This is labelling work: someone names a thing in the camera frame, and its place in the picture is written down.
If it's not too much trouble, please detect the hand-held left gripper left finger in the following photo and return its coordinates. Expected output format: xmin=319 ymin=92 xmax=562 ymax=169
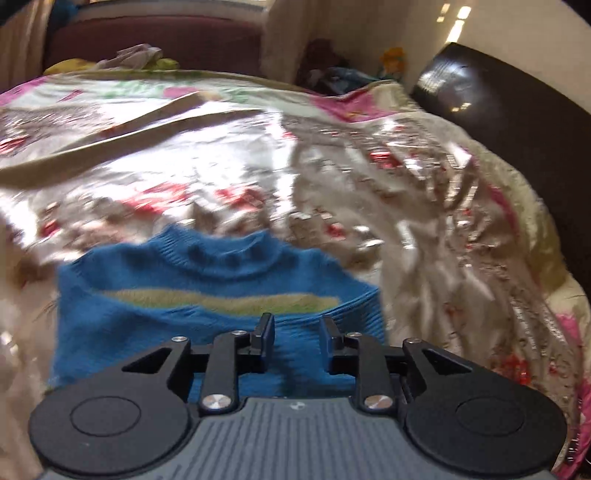
xmin=121 ymin=313 xmax=276 ymax=415

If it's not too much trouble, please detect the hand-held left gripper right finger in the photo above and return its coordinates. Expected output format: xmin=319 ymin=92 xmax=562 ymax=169
xmin=320 ymin=316 xmax=475 ymax=412

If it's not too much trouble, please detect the blue knit sweater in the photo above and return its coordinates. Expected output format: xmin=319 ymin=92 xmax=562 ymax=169
xmin=46 ymin=224 xmax=386 ymax=400

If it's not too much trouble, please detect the dark clothes pile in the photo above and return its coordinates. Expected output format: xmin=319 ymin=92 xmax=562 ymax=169
xmin=295 ymin=39 xmax=384 ymax=95

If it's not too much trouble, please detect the pale crumpled clothes pile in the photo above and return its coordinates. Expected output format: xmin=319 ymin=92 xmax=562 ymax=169
xmin=99 ymin=44 xmax=162 ymax=70

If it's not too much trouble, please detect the floral satin blanket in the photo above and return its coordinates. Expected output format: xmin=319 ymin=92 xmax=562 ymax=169
xmin=0 ymin=69 xmax=591 ymax=480

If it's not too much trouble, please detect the yellow soft toy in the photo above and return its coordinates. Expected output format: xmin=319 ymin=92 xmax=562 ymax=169
xmin=379 ymin=46 xmax=407 ymax=79

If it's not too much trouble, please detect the dark glossy headboard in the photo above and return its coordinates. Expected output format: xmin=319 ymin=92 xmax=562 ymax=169
xmin=410 ymin=42 xmax=591 ymax=296

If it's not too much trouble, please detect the maroon sofa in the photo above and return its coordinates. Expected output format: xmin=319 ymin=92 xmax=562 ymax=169
xmin=44 ymin=14 xmax=266 ymax=77

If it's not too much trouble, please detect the yellow-green cloth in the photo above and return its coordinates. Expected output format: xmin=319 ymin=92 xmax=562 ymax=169
xmin=44 ymin=58 xmax=181 ymax=75

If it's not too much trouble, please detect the beige curtain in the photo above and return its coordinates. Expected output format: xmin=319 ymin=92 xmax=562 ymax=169
xmin=0 ymin=0 xmax=56 ymax=93

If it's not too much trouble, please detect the blue fuzzy cloth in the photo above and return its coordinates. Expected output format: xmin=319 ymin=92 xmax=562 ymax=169
xmin=48 ymin=0 xmax=81 ymax=24

